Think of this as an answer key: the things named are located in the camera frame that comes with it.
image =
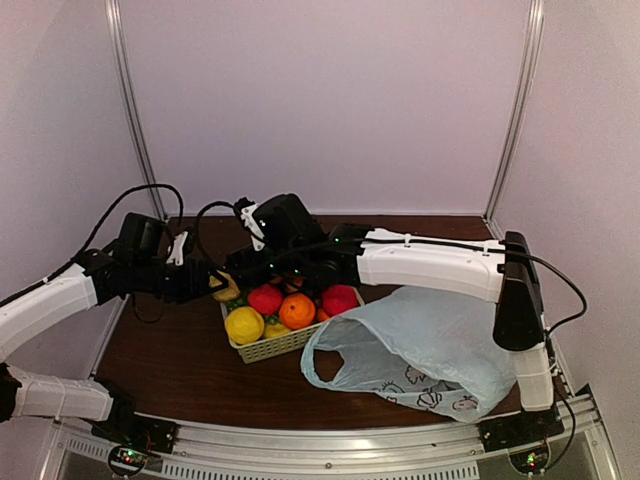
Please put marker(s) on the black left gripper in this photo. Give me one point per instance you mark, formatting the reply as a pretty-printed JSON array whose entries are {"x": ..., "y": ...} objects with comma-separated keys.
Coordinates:
[{"x": 195, "y": 286}]

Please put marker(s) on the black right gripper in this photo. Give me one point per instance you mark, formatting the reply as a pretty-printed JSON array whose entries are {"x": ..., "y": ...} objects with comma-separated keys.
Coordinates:
[{"x": 242, "y": 264}]

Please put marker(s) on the beige perforated plastic basket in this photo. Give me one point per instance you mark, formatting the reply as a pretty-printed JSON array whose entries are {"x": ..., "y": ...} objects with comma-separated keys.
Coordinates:
[{"x": 296, "y": 339}]

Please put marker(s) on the light blue plastic bag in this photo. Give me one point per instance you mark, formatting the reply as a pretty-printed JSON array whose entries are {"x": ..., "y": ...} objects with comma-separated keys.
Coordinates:
[{"x": 419, "y": 348}]

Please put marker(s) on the pale yellow wrinkled fruit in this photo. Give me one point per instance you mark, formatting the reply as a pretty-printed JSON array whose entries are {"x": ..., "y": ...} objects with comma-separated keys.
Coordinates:
[{"x": 225, "y": 294}]

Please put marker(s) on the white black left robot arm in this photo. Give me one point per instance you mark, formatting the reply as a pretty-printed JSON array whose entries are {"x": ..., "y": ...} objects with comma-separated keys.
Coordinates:
[{"x": 130, "y": 264}]

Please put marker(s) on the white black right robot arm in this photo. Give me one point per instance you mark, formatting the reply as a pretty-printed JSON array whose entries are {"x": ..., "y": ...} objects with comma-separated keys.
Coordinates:
[{"x": 287, "y": 239}]

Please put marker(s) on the orange fruit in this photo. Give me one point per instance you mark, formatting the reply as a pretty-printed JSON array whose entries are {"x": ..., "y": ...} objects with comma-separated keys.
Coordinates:
[{"x": 297, "y": 311}]

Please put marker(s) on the pink red round fruit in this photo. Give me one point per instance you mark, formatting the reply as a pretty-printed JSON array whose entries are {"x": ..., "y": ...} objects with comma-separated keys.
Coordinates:
[{"x": 338, "y": 299}]

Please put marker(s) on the green grape bunch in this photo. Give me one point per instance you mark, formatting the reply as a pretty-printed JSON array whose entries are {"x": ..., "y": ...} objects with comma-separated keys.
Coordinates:
[{"x": 240, "y": 301}]

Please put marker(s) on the large yellow lemon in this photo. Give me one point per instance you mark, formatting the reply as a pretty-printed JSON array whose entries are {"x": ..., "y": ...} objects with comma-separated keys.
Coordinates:
[{"x": 244, "y": 325}]

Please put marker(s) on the small yellow lemon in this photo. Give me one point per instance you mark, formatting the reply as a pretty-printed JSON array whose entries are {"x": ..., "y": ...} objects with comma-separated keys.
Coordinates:
[{"x": 275, "y": 330}]

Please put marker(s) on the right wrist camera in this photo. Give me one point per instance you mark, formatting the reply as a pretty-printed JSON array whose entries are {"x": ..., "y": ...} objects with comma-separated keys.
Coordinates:
[{"x": 245, "y": 212}]

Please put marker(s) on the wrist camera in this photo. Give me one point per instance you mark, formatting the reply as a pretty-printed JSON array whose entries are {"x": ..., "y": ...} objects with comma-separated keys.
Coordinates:
[
  {"x": 245, "y": 212},
  {"x": 176, "y": 253}
]

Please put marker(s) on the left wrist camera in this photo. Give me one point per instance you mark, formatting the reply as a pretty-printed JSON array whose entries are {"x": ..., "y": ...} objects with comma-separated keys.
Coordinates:
[{"x": 176, "y": 253}]

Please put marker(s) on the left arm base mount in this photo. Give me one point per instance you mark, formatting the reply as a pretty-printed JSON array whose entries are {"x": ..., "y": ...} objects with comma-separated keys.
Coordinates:
[{"x": 139, "y": 439}]

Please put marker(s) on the right aluminium frame post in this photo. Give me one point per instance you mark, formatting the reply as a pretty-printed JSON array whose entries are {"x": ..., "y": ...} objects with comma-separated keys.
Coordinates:
[{"x": 528, "y": 66}]

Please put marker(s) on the aluminium frame post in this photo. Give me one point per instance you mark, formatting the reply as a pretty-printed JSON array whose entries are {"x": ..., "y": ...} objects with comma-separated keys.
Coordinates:
[
  {"x": 528, "y": 66},
  {"x": 123, "y": 72}
]

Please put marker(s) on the left aluminium frame post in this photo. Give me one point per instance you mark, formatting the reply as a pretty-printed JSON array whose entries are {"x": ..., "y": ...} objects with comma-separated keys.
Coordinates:
[{"x": 123, "y": 72}]

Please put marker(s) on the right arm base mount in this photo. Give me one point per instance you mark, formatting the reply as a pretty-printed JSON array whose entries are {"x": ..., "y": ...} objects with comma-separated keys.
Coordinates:
[{"x": 525, "y": 436}]

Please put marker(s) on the front aluminium rail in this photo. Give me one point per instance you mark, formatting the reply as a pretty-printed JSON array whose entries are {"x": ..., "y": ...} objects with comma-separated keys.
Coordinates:
[{"x": 441, "y": 451}]

